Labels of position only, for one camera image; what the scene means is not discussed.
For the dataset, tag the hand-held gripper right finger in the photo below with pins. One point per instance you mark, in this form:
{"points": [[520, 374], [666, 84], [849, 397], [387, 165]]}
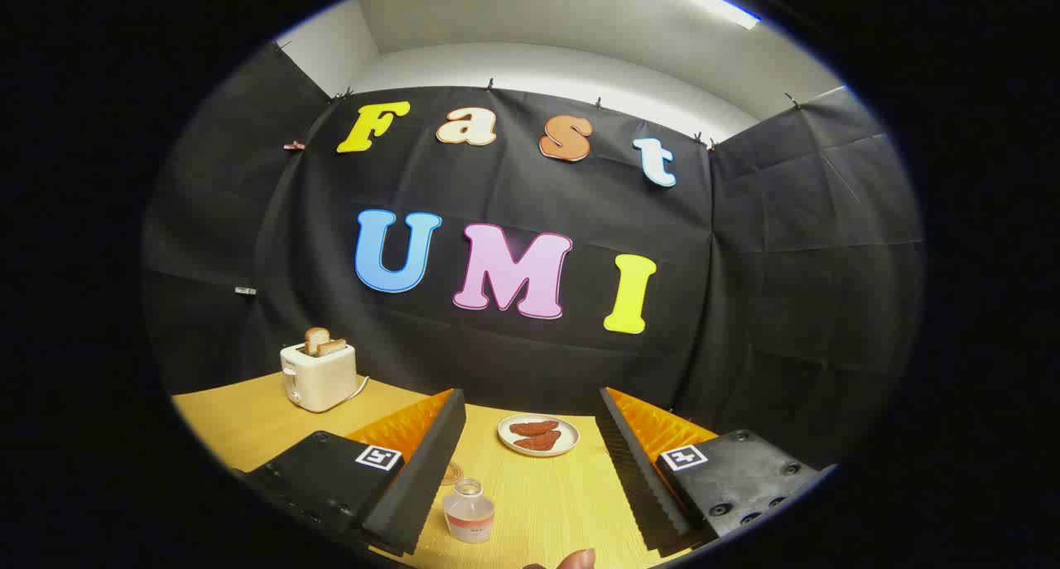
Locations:
{"points": [[633, 478]]}

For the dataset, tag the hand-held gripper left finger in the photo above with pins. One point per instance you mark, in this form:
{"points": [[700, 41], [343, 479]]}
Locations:
{"points": [[422, 486]]}

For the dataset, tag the round wooden coaster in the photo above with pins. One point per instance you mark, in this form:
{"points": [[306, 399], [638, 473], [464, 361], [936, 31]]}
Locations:
{"points": [[451, 473]]}

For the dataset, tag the clear juice bottle red label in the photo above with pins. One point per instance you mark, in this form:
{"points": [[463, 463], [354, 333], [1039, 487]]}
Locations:
{"points": [[469, 511]]}

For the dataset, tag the white round plate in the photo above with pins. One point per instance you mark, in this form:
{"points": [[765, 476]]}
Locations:
{"points": [[570, 436]]}

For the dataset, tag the wooden table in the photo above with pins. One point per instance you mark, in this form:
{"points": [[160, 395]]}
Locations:
{"points": [[546, 503]]}

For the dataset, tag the brown food piece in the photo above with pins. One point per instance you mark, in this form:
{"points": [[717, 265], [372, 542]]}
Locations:
{"points": [[538, 442], [534, 427]]}

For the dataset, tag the cream toaster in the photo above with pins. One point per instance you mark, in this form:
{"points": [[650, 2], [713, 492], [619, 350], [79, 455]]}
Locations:
{"points": [[319, 378]]}

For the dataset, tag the toast slice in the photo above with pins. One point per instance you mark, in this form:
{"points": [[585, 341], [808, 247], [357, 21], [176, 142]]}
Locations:
{"points": [[315, 337], [333, 347]]}

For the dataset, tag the black backdrop cloth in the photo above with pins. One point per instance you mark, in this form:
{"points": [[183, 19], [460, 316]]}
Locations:
{"points": [[745, 304]]}

